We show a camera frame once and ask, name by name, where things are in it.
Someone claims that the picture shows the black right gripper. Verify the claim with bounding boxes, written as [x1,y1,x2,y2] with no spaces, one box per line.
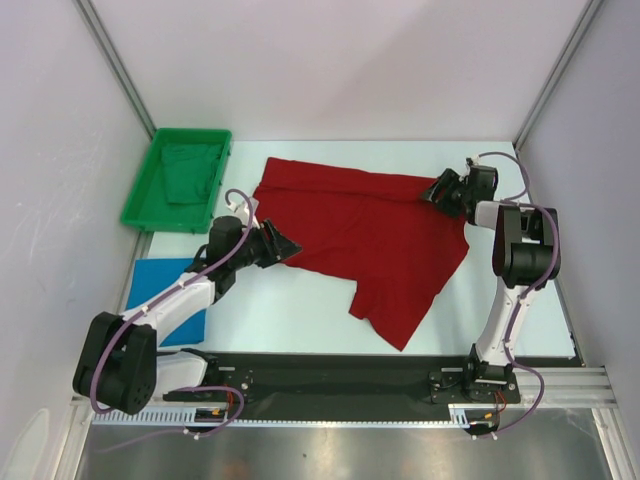
[419,168,472,219]

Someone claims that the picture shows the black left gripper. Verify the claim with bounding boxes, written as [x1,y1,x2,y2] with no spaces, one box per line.
[229,219,302,270]

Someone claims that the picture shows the red t shirt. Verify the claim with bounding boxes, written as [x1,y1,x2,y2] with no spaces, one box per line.
[253,157,469,350]

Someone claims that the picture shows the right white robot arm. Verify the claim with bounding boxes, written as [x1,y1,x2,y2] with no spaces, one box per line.
[422,160,561,404]

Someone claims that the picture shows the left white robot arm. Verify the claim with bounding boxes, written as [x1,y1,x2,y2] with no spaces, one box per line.
[72,216,302,415]

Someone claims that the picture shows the green plastic tray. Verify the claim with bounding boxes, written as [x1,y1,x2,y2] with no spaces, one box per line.
[121,127,233,233]

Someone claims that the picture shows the green folded t shirt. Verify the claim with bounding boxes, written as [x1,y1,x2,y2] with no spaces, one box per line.
[161,143,222,205]

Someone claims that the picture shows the blue folded t shirt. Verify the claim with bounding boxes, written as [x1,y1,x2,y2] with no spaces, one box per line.
[124,256,208,347]

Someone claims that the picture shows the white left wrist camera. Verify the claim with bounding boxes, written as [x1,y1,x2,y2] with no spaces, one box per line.
[226,197,259,228]

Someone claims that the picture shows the black table edge rail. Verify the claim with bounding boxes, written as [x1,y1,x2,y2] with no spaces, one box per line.
[199,351,586,424]

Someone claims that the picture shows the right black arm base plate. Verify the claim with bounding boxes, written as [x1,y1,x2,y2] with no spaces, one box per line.
[427,368,521,404]

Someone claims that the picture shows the left white cable duct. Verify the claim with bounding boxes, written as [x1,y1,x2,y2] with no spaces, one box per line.
[93,404,228,427]

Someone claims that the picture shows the white cable duct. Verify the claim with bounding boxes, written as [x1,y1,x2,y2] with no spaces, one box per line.
[448,403,500,429]
[93,404,228,427]

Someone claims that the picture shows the right aluminium corner post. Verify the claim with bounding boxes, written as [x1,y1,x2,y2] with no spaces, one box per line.
[512,0,606,153]

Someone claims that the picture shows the aluminium corner post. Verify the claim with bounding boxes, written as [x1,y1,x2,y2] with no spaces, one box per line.
[72,0,156,139]
[512,0,606,153]

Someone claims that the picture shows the right white cable duct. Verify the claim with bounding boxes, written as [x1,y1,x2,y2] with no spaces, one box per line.
[448,403,500,429]

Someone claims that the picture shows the aluminium frame rail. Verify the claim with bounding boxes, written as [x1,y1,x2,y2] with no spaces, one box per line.
[537,367,617,409]

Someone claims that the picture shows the left aluminium corner post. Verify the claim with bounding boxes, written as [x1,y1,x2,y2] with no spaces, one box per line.
[72,0,156,139]

